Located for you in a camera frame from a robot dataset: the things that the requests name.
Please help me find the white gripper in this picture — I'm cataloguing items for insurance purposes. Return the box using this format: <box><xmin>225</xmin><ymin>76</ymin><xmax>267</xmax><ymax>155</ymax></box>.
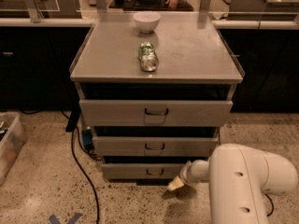
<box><xmin>167</xmin><ymin>160</ymin><xmax>209</xmax><ymax>191</ymax></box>

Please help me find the grey drawer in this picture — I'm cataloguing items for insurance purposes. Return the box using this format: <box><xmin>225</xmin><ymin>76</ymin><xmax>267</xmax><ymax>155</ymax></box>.
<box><xmin>102</xmin><ymin>163</ymin><xmax>184</xmax><ymax>180</ymax></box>
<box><xmin>79</xmin><ymin>100</ymin><xmax>233</xmax><ymax>127</ymax></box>
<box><xmin>93</xmin><ymin>137</ymin><xmax>218</xmax><ymax>157</ymax></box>

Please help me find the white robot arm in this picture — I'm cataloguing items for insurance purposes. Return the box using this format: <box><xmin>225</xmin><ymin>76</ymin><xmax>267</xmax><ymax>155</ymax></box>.
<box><xmin>168</xmin><ymin>144</ymin><xmax>298</xmax><ymax>224</ymax></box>

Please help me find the grey metal drawer cabinet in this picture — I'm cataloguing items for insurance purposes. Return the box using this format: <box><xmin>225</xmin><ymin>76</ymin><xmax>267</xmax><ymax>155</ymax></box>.
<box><xmin>69</xmin><ymin>11</ymin><xmax>245</xmax><ymax>187</ymax></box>

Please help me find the person's hand in background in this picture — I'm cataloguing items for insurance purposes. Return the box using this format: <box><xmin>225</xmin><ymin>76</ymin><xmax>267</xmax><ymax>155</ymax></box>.
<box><xmin>165</xmin><ymin>0</ymin><xmax>179</xmax><ymax>10</ymax></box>

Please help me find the blue power adapter box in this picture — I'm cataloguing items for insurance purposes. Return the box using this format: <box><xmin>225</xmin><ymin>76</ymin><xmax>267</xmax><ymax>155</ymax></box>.
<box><xmin>81</xmin><ymin>129</ymin><xmax>93</xmax><ymax>148</ymax></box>

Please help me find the green soda can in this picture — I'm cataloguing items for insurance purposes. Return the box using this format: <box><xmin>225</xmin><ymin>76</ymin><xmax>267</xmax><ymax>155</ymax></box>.
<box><xmin>138</xmin><ymin>42</ymin><xmax>159</xmax><ymax>72</ymax></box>

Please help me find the blue tape floor mark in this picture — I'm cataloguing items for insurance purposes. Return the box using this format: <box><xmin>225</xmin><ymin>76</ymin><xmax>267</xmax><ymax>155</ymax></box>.
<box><xmin>48</xmin><ymin>212</ymin><xmax>84</xmax><ymax>224</ymax></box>

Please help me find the white ceramic bowl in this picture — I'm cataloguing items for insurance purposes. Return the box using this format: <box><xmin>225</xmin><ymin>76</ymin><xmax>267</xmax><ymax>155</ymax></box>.
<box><xmin>133</xmin><ymin>11</ymin><xmax>161</xmax><ymax>33</ymax></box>

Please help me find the clear plastic storage bin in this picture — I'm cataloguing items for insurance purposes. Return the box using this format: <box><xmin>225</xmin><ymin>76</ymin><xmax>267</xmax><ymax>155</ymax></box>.
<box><xmin>0</xmin><ymin>112</ymin><xmax>27</xmax><ymax>185</ymax></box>

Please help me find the black cable right floor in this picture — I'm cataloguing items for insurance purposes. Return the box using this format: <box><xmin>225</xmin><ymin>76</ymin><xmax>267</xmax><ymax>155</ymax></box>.
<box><xmin>264</xmin><ymin>193</ymin><xmax>275</xmax><ymax>217</ymax></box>

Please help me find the black cable floor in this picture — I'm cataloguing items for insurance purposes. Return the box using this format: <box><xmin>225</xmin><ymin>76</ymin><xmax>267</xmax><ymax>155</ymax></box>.
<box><xmin>59</xmin><ymin>110</ymin><xmax>101</xmax><ymax>224</ymax></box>
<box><xmin>264</xmin><ymin>193</ymin><xmax>275</xmax><ymax>217</ymax></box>

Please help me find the black cable left floor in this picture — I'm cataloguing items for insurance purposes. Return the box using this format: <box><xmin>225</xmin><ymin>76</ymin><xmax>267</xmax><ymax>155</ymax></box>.
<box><xmin>59</xmin><ymin>110</ymin><xmax>101</xmax><ymax>224</ymax></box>

